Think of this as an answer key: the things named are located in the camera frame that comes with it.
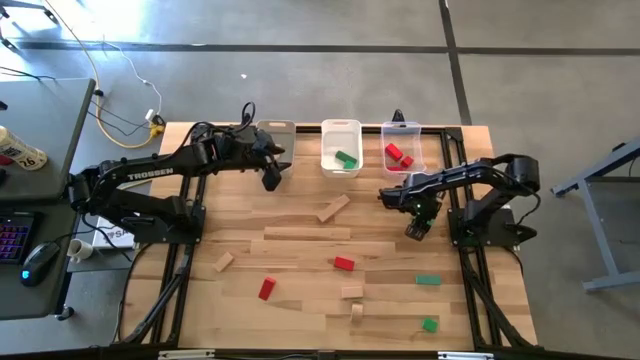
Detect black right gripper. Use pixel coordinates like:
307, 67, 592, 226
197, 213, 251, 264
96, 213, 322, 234
378, 175, 444, 242

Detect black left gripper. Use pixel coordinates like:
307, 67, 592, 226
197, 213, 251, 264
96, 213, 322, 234
224, 128, 294, 193

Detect long wooden plank block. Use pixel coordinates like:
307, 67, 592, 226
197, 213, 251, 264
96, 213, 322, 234
316, 193, 352, 224

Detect small wooden block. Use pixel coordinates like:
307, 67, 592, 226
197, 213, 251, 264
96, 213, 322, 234
212, 251, 236, 274

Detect long red block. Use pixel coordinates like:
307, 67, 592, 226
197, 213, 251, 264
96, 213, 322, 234
257, 276, 277, 302

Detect grey plastic bin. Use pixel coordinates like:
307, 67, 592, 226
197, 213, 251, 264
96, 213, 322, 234
255, 119, 297, 179

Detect white plastic bin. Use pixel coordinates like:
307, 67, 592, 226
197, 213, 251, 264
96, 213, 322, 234
320, 118, 364, 179

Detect clear plastic bin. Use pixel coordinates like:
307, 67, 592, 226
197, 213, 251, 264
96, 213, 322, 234
380, 121, 427, 176

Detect white printed box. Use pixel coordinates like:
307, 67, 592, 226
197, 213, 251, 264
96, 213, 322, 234
92, 217, 137, 250

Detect white mug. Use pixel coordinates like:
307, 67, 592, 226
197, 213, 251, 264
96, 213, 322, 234
67, 238, 95, 264

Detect grey side table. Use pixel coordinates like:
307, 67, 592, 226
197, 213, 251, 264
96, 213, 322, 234
0, 77, 96, 201

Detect cream labelled bottle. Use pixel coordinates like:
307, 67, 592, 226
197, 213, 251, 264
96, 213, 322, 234
0, 124, 49, 172

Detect black computer mouse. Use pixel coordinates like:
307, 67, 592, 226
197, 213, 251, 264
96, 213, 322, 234
20, 241, 61, 288

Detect backlit black keyboard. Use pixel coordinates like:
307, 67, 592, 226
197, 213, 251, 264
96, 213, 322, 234
0, 213, 37, 266

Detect black computer desk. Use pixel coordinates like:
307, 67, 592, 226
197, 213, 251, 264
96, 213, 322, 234
0, 197, 81, 322

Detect black metal stand legs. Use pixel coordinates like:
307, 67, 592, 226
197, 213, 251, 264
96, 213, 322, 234
0, 0, 59, 51

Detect black aluminium table frame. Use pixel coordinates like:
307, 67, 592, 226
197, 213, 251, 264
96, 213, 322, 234
112, 112, 539, 360

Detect thin white cable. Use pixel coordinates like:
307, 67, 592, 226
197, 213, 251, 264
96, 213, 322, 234
102, 42, 164, 121

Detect silver metal bracket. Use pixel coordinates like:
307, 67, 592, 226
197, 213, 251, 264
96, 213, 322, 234
437, 350, 494, 360
158, 349, 216, 360

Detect long yellow cable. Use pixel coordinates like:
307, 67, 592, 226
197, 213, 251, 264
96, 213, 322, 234
42, 0, 166, 150

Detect black floor cable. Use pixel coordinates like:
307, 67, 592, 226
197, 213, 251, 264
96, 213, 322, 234
87, 87, 154, 139

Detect grey metal table frame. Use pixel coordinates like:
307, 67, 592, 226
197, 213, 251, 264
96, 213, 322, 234
551, 137, 640, 293

